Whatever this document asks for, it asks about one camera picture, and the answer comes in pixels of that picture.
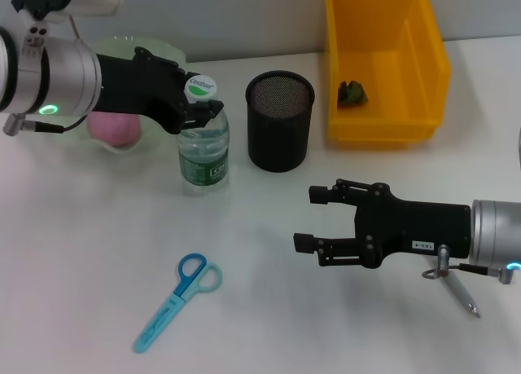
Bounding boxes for yellow plastic bin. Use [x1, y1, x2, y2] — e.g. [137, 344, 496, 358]
[324, 0, 452, 143]

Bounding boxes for clear green-label water bottle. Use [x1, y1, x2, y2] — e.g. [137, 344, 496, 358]
[177, 74, 231, 197]

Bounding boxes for pink peach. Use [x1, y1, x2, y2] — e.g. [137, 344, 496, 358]
[86, 112, 142, 148]

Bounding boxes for silver white pen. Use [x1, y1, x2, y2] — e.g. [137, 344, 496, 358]
[441, 267, 482, 319]

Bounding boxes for blue scissors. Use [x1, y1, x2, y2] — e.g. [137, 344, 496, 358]
[133, 252, 224, 354]

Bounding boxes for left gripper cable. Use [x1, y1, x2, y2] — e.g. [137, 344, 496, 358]
[2, 112, 91, 137]

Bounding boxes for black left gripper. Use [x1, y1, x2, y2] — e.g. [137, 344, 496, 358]
[95, 46, 226, 135]

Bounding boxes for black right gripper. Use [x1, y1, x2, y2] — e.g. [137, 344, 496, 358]
[293, 178, 474, 270]

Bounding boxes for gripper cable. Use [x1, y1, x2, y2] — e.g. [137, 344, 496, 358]
[2, 112, 91, 137]
[421, 245, 521, 286]

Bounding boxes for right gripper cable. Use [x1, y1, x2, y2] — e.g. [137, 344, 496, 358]
[421, 245, 521, 286]

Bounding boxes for black mesh pen holder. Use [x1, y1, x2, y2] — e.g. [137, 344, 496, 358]
[245, 70, 317, 173]

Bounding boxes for green plastic wrapper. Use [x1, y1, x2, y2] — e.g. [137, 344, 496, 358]
[338, 79, 370, 106]

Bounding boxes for translucent green fruit plate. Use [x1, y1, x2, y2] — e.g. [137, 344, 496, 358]
[76, 35, 187, 155]

